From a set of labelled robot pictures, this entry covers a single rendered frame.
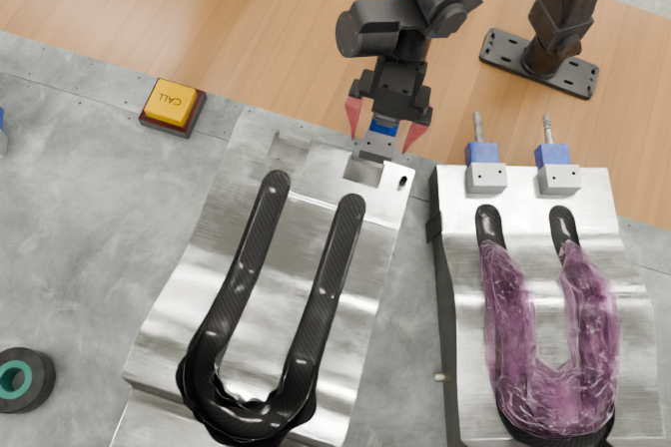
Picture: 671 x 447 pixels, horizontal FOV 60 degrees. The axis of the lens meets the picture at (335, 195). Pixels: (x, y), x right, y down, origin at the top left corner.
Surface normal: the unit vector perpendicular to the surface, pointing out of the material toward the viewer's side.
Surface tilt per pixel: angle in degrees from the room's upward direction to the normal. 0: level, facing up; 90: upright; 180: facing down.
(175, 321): 22
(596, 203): 0
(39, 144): 0
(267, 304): 26
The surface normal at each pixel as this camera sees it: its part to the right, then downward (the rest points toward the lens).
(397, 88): 0.19, -0.75
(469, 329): 0.07, -0.16
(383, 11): 0.36, -0.43
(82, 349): 0.07, -0.36
